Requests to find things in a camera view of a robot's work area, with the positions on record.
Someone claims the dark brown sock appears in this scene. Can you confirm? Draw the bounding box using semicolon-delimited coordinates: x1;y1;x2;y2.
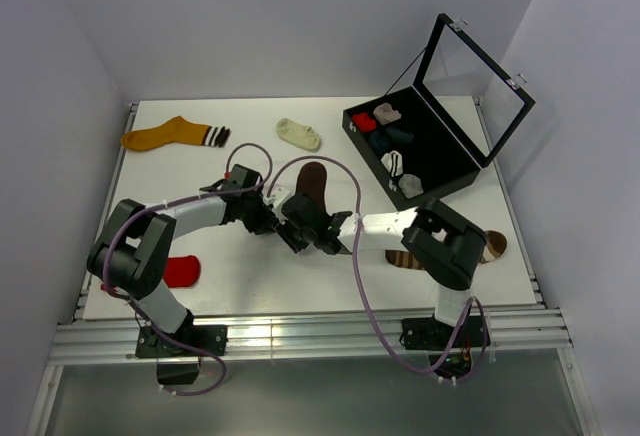
295;162;327;211

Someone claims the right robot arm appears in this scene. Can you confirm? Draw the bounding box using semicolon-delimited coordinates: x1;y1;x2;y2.
281;195;487;346

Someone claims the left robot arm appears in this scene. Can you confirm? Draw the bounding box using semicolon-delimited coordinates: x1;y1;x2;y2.
86;164;277;355

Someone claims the cream ankle sock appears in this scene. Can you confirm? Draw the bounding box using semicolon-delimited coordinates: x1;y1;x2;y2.
276;118;321;152

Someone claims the mustard yellow sock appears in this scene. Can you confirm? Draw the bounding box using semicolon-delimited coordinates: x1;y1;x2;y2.
120;116;231;152

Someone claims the rolled white striped sock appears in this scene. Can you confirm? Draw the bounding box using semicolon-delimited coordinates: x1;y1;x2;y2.
381;150;404;177

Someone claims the rolled grey sock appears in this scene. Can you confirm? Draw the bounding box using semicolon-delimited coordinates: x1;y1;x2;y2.
398;174;424;199

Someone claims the rolled teal sock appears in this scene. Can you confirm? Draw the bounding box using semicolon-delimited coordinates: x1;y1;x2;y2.
368;131;390;157

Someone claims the rolled red sock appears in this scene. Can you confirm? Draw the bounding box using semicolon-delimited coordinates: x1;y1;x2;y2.
351;112;377;133

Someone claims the rolled navy sock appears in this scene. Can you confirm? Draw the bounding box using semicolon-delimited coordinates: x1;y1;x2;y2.
384;126;414;146

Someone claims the rolled beige sock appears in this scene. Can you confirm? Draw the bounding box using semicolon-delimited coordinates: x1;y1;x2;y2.
373;103;402;125

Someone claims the black storage box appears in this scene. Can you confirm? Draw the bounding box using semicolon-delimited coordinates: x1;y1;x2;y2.
342;13;536;209

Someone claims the brown cream striped sock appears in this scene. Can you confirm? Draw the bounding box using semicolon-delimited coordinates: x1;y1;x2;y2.
385;230;508;270

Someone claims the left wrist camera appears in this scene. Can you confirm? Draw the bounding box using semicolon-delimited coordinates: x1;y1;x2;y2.
222;164;262;191

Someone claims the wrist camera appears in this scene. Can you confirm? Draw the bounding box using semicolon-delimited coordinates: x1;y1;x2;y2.
222;164;262;191
263;185;292;211

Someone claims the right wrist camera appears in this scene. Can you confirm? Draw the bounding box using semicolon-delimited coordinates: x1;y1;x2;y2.
263;185;292;211

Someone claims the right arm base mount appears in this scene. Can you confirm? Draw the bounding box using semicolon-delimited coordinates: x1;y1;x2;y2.
399;316;491;351

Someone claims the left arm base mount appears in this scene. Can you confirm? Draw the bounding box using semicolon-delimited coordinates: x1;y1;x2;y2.
134;325;227;390

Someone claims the aluminium table frame rail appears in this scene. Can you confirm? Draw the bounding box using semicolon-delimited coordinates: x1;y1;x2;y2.
45;307;573;366

